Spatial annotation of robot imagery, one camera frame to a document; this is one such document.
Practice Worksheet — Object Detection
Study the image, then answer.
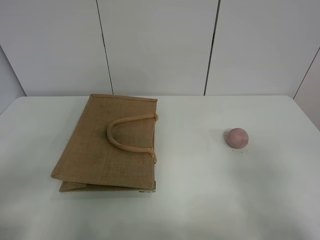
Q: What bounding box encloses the brown linen tote bag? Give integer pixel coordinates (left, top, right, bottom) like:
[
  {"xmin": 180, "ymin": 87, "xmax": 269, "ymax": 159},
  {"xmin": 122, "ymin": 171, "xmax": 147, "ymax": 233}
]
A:
[{"xmin": 51, "ymin": 94, "xmax": 158, "ymax": 193}]

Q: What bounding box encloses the pink peach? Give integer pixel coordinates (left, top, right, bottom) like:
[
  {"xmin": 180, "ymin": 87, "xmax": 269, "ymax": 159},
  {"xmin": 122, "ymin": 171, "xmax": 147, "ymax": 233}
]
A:
[{"xmin": 224, "ymin": 128, "xmax": 249, "ymax": 149}]

